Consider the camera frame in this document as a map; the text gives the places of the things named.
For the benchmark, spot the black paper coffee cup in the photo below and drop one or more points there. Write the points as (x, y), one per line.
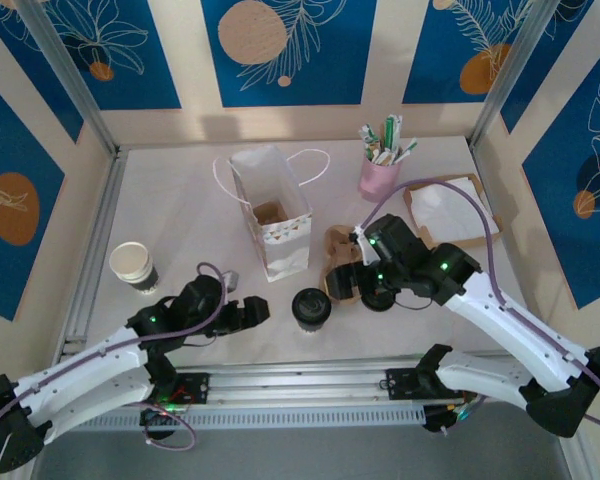
(311, 328)

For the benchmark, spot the white paper gift bag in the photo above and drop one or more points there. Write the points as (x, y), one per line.
(285, 250)

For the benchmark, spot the stack of paper cups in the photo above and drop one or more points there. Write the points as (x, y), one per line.
(130, 260)

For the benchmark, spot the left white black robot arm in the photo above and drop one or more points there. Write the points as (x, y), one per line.
(80, 370)

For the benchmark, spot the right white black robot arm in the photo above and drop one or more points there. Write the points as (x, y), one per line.
(475, 315)

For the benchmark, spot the white napkin stack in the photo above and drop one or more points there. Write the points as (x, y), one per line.
(455, 210)

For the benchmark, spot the pink cylindrical holder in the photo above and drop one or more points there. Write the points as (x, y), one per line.
(377, 177)

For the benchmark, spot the brown cardboard napkin tray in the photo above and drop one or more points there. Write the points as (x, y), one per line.
(495, 230)

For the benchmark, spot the white straw with green tip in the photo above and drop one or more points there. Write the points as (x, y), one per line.
(407, 149)

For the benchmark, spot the white sachet with green print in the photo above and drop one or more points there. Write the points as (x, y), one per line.
(367, 137)

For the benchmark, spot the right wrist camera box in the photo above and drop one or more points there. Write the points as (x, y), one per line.
(364, 247)

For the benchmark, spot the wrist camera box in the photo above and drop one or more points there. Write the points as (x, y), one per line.
(231, 280)
(364, 247)

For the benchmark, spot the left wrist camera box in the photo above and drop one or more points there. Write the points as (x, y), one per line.
(231, 280)

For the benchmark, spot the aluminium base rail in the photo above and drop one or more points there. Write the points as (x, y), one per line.
(300, 380)

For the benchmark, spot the aluminium side rail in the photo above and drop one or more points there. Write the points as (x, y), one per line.
(100, 225)

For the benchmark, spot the aluminium frame post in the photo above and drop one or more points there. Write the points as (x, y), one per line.
(515, 70)
(70, 75)

